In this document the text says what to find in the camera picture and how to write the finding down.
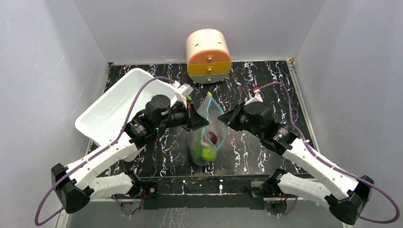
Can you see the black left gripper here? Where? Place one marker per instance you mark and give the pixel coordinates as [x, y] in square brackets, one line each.
[196, 121]

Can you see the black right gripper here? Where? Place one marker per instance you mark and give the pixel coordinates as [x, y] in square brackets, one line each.
[237, 116]

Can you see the clear zip top bag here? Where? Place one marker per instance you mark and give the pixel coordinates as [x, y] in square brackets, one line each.
[209, 109]

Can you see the cream toy garlic piece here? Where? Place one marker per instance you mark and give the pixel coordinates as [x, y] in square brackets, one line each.
[205, 144]

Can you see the green toy chili pepper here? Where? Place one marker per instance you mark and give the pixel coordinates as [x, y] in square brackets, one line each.
[198, 149]

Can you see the green toy apple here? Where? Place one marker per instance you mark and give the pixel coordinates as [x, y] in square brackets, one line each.
[208, 154]

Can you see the white plastic bin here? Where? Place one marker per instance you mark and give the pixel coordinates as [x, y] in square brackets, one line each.
[103, 120]

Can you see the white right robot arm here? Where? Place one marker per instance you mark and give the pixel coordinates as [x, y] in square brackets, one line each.
[343, 196]

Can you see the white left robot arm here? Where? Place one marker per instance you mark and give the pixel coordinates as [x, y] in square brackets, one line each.
[79, 183]

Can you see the round orange drawer cabinet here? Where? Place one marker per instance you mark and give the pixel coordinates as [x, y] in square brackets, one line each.
[208, 57]

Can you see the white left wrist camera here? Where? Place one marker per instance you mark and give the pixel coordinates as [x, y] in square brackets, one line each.
[182, 92]

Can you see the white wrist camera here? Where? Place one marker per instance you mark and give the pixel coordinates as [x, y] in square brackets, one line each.
[254, 96]
[182, 92]

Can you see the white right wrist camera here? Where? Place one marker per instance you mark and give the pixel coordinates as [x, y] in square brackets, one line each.
[254, 96]

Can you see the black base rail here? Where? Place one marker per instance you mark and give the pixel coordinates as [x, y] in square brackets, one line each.
[213, 192]

